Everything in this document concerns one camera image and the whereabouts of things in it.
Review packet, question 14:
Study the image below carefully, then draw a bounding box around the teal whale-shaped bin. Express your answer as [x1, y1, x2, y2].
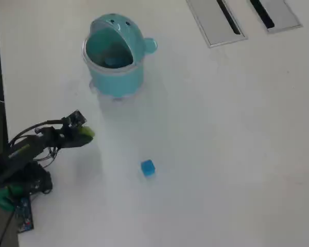
[81, 12, 159, 102]

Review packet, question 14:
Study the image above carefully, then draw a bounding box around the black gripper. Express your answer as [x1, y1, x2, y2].
[48, 125, 93, 148]

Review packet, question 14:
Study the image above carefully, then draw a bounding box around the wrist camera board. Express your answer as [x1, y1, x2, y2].
[65, 110, 88, 128]

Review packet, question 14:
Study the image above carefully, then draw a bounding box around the blue cube block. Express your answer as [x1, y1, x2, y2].
[140, 159, 157, 178]

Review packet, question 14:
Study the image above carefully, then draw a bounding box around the thin black wire bundle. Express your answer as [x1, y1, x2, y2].
[35, 145, 62, 168]

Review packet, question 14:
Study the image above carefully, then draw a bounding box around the blue circuit board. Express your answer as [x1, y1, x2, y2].
[15, 197, 34, 234]

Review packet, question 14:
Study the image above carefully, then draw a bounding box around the green table clamp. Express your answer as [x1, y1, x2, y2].
[0, 185, 24, 210]

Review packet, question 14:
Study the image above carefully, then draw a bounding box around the green cube block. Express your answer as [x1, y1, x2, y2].
[79, 125, 95, 137]

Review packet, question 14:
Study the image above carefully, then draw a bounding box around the silver desk cable cover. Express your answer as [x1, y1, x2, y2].
[186, 0, 248, 48]
[248, 0, 302, 34]

